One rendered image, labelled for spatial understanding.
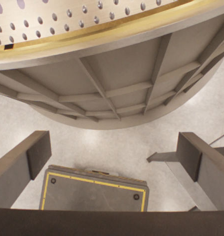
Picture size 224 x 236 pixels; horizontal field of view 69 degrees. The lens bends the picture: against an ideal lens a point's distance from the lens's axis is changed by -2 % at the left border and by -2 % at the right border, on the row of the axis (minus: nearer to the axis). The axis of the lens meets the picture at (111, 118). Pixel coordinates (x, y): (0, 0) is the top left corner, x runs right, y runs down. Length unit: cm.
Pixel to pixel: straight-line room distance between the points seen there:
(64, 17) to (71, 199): 108
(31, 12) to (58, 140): 132
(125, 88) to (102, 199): 75
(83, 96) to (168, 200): 111
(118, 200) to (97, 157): 45
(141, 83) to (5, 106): 148
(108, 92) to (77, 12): 41
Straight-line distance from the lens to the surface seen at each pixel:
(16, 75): 51
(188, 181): 117
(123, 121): 139
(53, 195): 126
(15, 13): 33
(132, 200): 115
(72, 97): 69
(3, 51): 35
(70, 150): 151
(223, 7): 36
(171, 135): 144
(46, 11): 31
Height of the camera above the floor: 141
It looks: 79 degrees down
